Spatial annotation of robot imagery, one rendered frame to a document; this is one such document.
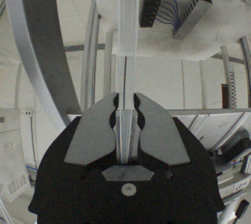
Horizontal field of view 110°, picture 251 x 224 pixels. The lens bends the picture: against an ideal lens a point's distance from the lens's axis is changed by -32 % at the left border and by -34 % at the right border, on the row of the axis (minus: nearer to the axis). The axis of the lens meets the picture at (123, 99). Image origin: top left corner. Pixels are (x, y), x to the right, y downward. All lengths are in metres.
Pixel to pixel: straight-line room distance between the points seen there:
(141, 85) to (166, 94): 0.39
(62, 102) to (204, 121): 0.20
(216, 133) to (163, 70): 1.79
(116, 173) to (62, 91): 0.20
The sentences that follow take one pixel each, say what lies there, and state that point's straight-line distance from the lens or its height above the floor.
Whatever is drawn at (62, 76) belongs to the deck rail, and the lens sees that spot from 0.17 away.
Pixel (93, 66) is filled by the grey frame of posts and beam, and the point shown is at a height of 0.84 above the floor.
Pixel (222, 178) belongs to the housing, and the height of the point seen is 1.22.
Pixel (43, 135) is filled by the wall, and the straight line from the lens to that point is 2.32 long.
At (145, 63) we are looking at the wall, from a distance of 1.98.
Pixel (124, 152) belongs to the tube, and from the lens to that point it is 0.23.
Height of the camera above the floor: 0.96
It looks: 3 degrees down
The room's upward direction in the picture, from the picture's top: 179 degrees counter-clockwise
